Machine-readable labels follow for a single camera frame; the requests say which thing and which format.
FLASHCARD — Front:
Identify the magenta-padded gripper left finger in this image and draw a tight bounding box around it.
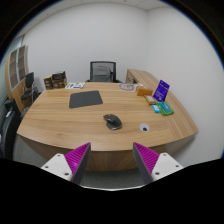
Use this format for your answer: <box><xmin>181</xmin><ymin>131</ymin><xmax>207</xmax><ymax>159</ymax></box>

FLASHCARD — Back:
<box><xmin>40</xmin><ymin>142</ymin><xmax>92</xmax><ymax>186</ymax></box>

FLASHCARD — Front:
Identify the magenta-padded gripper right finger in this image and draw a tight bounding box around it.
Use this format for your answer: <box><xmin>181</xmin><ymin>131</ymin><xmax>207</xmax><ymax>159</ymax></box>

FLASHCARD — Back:
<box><xmin>132</xmin><ymin>142</ymin><xmax>184</xmax><ymax>185</ymax></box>

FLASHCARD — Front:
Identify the black computer mouse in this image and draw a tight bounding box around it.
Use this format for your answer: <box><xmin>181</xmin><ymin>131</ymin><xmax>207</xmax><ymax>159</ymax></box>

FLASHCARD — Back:
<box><xmin>102</xmin><ymin>113</ymin><xmax>123</xmax><ymax>131</ymax></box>

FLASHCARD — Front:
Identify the dark grey mouse pad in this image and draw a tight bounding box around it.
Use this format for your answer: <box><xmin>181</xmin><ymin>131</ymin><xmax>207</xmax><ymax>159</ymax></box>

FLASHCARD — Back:
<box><xmin>68</xmin><ymin>90</ymin><xmax>104</xmax><ymax>109</ymax></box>

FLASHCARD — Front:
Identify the small tan labelled box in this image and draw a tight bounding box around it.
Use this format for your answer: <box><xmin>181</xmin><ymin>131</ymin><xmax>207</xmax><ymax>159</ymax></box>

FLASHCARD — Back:
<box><xmin>144</xmin><ymin>95</ymin><xmax>157</xmax><ymax>106</ymax></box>

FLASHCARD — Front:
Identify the orange cardboard box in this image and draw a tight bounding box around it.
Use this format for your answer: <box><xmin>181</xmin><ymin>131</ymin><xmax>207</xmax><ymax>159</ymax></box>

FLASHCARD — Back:
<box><xmin>136</xmin><ymin>86</ymin><xmax>154</xmax><ymax>97</ymax></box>

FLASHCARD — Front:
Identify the purple product card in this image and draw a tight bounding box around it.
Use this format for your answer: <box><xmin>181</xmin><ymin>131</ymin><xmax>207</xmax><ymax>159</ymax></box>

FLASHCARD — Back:
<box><xmin>152</xmin><ymin>79</ymin><xmax>171</xmax><ymax>103</ymax></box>

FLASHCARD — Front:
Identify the white green leaflet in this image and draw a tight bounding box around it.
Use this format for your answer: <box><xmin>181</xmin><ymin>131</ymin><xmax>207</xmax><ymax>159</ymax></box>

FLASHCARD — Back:
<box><xmin>64</xmin><ymin>82</ymin><xmax>86</xmax><ymax>90</ymax></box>

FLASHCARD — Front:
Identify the large black office chair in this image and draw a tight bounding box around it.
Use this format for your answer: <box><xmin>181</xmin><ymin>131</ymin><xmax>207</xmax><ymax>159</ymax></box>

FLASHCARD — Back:
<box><xmin>0</xmin><ymin>98</ymin><xmax>23</xmax><ymax>161</ymax></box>

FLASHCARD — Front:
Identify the round grey disc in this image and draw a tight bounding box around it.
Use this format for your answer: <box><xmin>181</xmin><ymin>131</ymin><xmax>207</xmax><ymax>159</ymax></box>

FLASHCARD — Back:
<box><xmin>118</xmin><ymin>83</ymin><xmax>136</xmax><ymax>92</ymax></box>

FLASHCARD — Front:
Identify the brown printed box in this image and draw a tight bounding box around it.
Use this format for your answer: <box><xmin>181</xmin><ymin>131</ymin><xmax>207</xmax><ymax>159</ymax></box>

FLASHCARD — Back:
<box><xmin>52</xmin><ymin>78</ymin><xmax>68</xmax><ymax>89</ymax></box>

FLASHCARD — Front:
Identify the small brown cardboard box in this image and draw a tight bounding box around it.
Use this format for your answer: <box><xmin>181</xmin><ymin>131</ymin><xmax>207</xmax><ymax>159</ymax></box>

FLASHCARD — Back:
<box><xmin>43</xmin><ymin>75</ymin><xmax>54</xmax><ymax>90</ymax></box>

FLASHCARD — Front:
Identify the wooden side desk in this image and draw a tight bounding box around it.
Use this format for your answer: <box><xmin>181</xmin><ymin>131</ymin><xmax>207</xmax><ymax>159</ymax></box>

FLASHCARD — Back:
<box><xmin>125</xmin><ymin>68</ymin><xmax>160</xmax><ymax>88</ymax></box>

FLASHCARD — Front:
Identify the black printed box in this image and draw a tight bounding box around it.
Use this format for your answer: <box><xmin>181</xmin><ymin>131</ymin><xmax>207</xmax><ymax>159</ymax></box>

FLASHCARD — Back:
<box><xmin>51</xmin><ymin>70</ymin><xmax>67</xmax><ymax>81</ymax></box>

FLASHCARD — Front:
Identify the small black visitor chair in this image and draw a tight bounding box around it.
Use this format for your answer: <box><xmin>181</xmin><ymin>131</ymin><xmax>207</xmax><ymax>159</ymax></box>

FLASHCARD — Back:
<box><xmin>20</xmin><ymin>71</ymin><xmax>42</xmax><ymax>108</ymax></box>

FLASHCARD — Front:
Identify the black mesh office chair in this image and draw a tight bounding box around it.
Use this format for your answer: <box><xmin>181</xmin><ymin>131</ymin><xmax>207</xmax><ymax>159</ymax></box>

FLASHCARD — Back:
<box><xmin>85</xmin><ymin>60</ymin><xmax>123</xmax><ymax>84</ymax></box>

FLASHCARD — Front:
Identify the wooden shelf unit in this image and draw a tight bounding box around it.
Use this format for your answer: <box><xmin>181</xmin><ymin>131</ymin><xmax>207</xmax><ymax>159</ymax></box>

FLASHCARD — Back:
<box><xmin>4</xmin><ymin>44</ymin><xmax>34</xmax><ymax>113</ymax></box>

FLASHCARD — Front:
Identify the round desk cable grommet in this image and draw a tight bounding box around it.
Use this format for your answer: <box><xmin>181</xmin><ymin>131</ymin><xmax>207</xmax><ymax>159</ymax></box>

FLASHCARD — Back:
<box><xmin>138</xmin><ymin>122</ymin><xmax>151</xmax><ymax>133</ymax></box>

